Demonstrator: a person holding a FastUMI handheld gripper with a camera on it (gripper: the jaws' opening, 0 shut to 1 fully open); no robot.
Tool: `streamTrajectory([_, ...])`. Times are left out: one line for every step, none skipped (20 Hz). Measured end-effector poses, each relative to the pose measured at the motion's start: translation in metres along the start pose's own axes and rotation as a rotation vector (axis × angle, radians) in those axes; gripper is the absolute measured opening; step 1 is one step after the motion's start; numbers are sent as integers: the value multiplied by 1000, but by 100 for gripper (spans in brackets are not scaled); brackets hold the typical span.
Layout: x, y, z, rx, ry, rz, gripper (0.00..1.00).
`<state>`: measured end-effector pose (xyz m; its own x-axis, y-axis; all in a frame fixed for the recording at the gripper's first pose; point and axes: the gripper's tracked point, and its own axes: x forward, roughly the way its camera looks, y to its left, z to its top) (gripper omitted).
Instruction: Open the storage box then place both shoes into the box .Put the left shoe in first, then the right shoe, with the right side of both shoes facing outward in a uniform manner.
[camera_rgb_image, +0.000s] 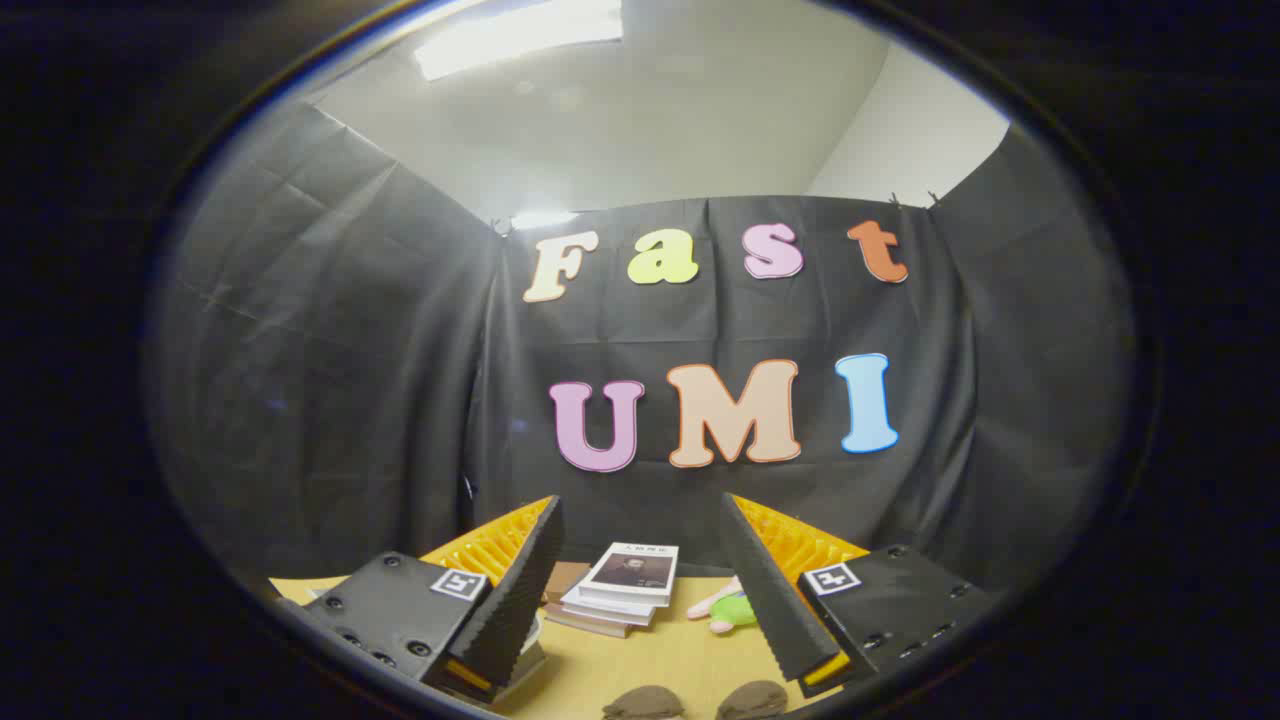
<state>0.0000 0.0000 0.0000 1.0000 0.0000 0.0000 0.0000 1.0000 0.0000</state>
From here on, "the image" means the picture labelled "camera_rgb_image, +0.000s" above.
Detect white book with portrait cover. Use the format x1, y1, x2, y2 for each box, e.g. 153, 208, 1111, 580
578, 542, 679, 608

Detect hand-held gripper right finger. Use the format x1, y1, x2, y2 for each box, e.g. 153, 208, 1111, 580
720, 492, 991, 699

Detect plain white book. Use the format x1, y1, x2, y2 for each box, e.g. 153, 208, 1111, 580
560, 585, 661, 628

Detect brown fuzzy shoe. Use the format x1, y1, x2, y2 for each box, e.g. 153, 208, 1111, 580
603, 685, 686, 720
715, 680, 789, 720

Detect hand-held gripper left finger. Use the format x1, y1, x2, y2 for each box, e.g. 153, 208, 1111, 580
283, 495, 566, 706

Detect brown book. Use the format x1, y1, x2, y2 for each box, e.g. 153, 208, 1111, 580
545, 562, 593, 604

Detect green and pink plush toy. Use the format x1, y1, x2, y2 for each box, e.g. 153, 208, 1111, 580
686, 575, 758, 636

